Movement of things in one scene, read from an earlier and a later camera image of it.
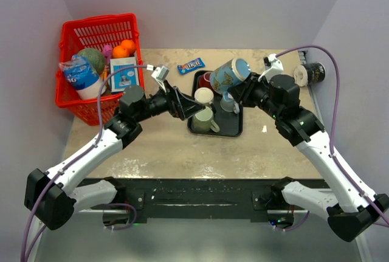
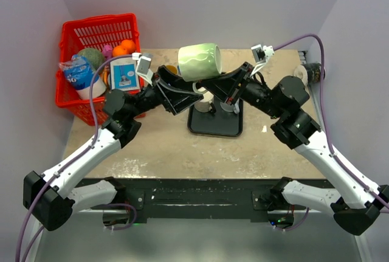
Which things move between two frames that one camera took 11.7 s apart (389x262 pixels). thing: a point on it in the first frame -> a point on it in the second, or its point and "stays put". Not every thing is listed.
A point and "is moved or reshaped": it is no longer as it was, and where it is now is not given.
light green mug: (203, 121) -> (199, 61)
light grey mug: (230, 105) stays put
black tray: (230, 124) stays put
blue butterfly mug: (227, 74) is moved or reshaped
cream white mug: (204, 96) stays put
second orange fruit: (119, 51) stays put
